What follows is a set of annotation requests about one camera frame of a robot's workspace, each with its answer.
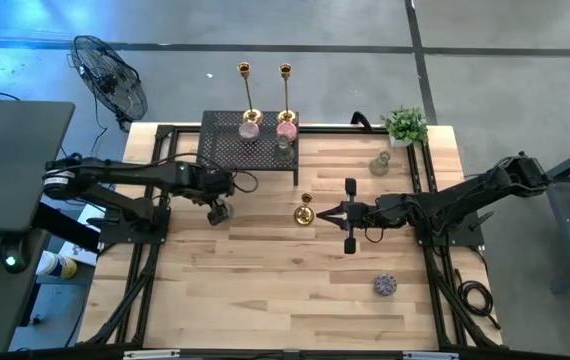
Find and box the white bracket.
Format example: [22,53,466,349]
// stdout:
[403,351,460,360]
[123,349,181,360]

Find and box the blue-grey metal table frame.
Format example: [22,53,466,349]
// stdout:
[515,137,570,294]

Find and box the mauve glass votive holder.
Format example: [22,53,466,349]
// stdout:
[238,120,261,144]

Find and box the black perforated metal shelf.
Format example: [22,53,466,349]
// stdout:
[197,109,300,187]

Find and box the dark grey flat panel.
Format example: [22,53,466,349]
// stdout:
[0,98,76,236]

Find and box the black lever handle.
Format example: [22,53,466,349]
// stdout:
[468,209,495,232]

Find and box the blue-purple glass votive holder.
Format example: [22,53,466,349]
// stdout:
[373,272,398,297]

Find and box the white paper sheet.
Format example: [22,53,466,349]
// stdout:
[58,204,99,267]

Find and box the green ribbed glass candle holder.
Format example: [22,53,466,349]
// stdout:
[275,134,297,162]
[214,198,235,224]
[368,150,392,178]

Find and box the green plant in white pot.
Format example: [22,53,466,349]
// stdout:
[379,104,430,149]

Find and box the tall gold candlestick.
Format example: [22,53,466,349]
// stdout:
[236,61,265,126]
[276,62,299,126]

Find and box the black pedestal fan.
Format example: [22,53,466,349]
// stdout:
[68,34,149,132]

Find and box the pink glass votive holder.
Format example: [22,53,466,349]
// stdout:
[275,120,299,143]

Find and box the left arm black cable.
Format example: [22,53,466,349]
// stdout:
[232,169,260,195]

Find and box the black floor power cable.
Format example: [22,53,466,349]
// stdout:
[57,92,124,166]

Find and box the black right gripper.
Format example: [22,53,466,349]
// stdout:
[316,178,384,255]

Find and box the black mouse with green light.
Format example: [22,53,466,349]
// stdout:
[0,234,30,275]

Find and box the yellow and white can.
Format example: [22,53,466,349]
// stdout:
[35,249,79,280]

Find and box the black crossbar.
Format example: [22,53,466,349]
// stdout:
[0,343,570,360]

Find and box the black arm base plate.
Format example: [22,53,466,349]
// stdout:
[412,207,486,248]
[97,205,172,246]

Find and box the short gold candlestick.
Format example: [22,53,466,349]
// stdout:
[293,192,316,227]

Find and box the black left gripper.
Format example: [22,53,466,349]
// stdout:
[189,167,236,226]

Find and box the coiled black cable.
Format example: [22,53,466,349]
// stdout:
[454,267,502,331]

